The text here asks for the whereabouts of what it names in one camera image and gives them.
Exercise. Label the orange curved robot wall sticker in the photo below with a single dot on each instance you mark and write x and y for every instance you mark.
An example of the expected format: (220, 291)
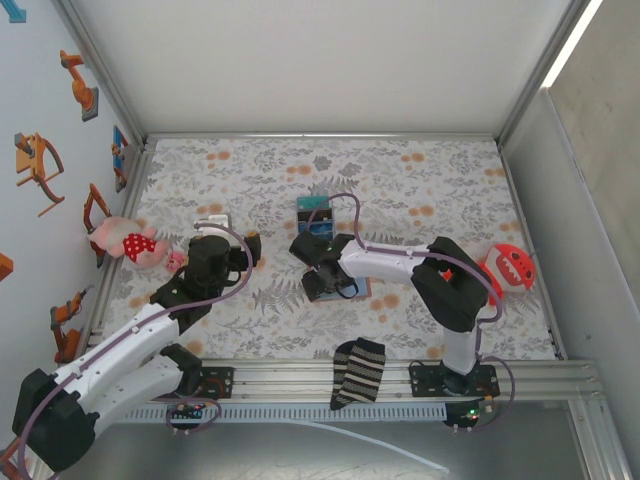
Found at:
(30, 160)

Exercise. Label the small blue wall sticker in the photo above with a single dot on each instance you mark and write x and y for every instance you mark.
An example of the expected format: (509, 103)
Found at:
(15, 12)

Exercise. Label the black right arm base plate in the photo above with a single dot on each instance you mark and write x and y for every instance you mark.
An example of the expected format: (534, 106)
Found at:
(425, 382)

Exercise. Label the floral patterned tablecloth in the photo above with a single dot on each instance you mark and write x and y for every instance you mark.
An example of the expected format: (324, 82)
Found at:
(400, 200)

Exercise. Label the aluminium right side rail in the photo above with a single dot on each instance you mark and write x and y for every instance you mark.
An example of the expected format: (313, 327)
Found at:
(520, 200)

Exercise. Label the red monster plush toy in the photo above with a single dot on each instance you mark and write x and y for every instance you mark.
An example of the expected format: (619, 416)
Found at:
(510, 270)

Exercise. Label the blue credit card stack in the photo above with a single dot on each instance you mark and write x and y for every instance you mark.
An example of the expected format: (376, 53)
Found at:
(320, 231)

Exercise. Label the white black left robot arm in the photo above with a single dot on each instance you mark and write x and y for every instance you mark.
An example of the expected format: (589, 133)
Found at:
(115, 345)

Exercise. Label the thin striped dark sock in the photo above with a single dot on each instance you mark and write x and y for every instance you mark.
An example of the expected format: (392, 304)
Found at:
(342, 380)

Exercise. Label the clear acrylic card stand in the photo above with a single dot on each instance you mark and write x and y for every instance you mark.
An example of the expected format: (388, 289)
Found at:
(315, 215)

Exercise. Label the blue orange robot wall sticker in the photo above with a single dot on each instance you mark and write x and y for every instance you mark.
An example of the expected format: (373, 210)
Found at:
(120, 160)

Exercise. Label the aluminium back rail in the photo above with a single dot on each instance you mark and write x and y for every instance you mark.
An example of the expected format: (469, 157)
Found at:
(320, 136)

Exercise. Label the wide striped dark sock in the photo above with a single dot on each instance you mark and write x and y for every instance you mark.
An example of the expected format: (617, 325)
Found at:
(367, 370)

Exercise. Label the teal credit card stack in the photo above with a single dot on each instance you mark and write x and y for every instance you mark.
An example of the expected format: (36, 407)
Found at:
(312, 202)

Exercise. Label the pink plush toy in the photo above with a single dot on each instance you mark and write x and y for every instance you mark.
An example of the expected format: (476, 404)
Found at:
(132, 245)

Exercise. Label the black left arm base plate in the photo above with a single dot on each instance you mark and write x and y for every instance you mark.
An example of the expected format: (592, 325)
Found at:
(220, 382)

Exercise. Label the aluminium right upright post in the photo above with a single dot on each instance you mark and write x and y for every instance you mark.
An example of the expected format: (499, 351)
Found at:
(541, 75)

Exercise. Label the aluminium upright post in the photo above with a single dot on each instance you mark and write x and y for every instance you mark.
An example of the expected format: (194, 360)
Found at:
(106, 75)
(541, 75)

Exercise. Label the small orange wall sticker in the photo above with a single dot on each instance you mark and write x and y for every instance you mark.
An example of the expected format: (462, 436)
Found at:
(5, 267)

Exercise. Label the aluminium left upright post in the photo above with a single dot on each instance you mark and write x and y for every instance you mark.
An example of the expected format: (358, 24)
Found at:
(106, 75)

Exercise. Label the aluminium rail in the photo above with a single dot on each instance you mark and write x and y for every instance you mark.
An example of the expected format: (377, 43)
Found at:
(320, 136)
(138, 175)
(520, 200)
(300, 372)

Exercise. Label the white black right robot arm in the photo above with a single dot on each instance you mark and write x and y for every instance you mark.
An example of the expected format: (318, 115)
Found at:
(390, 260)

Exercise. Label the aluminium front rail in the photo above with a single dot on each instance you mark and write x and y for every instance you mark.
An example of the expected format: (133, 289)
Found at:
(300, 372)

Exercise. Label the aluminium left side rail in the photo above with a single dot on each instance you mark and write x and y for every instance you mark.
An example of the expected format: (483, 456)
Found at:
(138, 175)

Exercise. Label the black credit card stack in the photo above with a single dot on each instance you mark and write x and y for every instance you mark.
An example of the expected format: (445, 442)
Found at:
(325, 216)

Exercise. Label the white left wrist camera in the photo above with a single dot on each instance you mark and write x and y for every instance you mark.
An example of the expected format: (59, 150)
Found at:
(214, 222)

